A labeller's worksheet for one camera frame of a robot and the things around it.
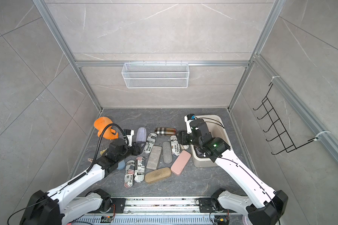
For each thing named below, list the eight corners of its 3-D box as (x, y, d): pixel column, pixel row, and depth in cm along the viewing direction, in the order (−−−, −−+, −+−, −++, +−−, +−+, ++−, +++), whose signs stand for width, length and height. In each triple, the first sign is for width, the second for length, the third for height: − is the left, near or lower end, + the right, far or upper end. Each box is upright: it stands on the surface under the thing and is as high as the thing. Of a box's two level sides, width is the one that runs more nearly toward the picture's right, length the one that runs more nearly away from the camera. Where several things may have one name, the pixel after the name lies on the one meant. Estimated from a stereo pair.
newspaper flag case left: (125, 188, 80) (123, 186, 78) (127, 161, 91) (126, 160, 88) (133, 187, 81) (132, 185, 78) (135, 161, 91) (134, 159, 89)
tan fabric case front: (146, 183, 82) (145, 182, 80) (144, 175, 85) (144, 173, 83) (172, 175, 85) (171, 174, 83) (169, 167, 88) (169, 165, 86)
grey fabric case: (161, 163, 90) (161, 161, 88) (162, 143, 99) (162, 141, 97) (172, 163, 90) (172, 161, 88) (172, 143, 99) (172, 141, 97)
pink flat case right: (169, 170, 87) (169, 169, 85) (182, 150, 96) (182, 149, 94) (179, 177, 84) (179, 175, 83) (191, 155, 93) (192, 154, 92)
